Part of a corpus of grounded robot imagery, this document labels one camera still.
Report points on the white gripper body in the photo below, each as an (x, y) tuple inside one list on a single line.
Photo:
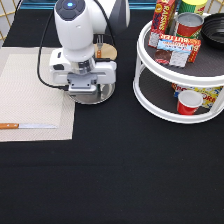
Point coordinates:
[(60, 67)]

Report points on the silver metal plate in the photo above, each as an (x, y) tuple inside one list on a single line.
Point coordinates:
[(102, 93)]

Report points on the wooden handled fork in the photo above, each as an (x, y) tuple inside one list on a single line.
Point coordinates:
[(99, 44)]

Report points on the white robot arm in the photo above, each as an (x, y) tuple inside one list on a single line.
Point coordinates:
[(77, 21)]

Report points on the white two-tier turntable shelf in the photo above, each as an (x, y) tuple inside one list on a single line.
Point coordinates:
[(152, 81)]

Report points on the blue cookie package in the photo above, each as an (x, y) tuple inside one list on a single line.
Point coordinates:
[(172, 53)]

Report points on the red raisins box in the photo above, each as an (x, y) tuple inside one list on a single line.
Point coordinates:
[(162, 20)]

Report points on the beige woven placemat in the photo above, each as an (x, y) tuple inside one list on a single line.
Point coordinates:
[(24, 99)]

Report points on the red cup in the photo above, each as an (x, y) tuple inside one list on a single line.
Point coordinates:
[(188, 102)]

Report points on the red butter box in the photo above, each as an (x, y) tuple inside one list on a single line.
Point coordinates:
[(195, 45)]

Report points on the red labelled tin can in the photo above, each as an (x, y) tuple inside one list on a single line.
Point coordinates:
[(188, 25)]

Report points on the yellow green canister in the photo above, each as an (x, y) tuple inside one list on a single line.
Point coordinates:
[(193, 6)]

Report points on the yellow popcorn box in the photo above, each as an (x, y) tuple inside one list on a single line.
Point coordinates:
[(209, 94)]

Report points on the black bowl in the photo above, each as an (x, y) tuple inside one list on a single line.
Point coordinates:
[(213, 30)]

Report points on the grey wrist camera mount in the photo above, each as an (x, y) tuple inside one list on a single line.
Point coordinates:
[(81, 85)]

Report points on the wooden handled knife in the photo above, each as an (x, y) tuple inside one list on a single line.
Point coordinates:
[(26, 126)]

